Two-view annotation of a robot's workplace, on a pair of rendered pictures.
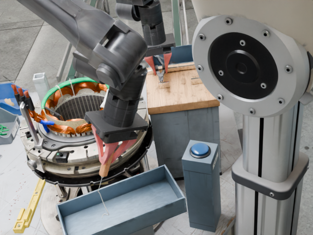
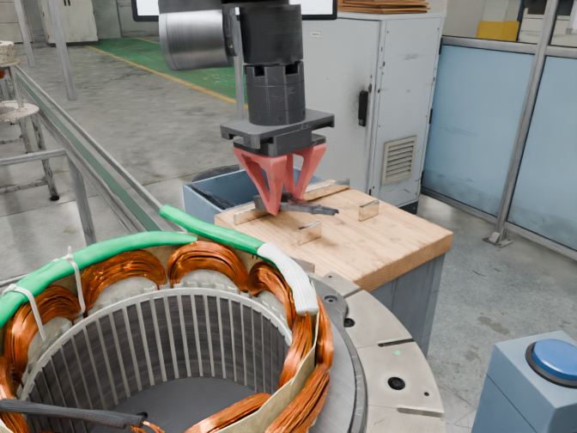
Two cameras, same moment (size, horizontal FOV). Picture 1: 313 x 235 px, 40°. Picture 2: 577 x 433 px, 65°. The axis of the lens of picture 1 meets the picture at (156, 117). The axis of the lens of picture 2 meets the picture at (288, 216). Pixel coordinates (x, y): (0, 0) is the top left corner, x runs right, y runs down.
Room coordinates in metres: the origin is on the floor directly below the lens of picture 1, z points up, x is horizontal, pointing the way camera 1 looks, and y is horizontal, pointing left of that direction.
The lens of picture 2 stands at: (0.67, 0.26, 1.30)
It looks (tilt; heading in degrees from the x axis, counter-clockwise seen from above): 26 degrees down; 320
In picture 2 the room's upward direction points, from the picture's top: straight up
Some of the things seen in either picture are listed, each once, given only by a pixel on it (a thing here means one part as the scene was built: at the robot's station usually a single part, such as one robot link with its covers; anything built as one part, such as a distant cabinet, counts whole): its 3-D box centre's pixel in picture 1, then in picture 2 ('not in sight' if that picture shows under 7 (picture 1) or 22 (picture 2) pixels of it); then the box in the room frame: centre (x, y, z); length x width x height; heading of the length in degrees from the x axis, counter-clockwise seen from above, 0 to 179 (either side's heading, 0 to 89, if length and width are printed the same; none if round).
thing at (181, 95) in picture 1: (180, 86); (329, 232); (0.99, -0.08, 1.05); 0.20 x 0.19 x 0.02; 177
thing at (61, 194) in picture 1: (54, 171); not in sight; (0.89, 0.31, 0.91); 0.02 x 0.02 x 0.21
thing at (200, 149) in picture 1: (200, 148); (561, 357); (0.74, -0.09, 1.04); 0.04 x 0.04 x 0.01
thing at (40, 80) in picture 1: (43, 90); not in sight; (0.94, 0.28, 1.14); 0.03 x 0.03 x 0.09; 1
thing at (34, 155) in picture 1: (38, 160); not in sight; (0.75, 0.28, 1.07); 0.04 x 0.02 x 0.05; 49
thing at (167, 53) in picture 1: (159, 58); (282, 168); (1.02, -0.03, 1.14); 0.07 x 0.07 x 0.09; 88
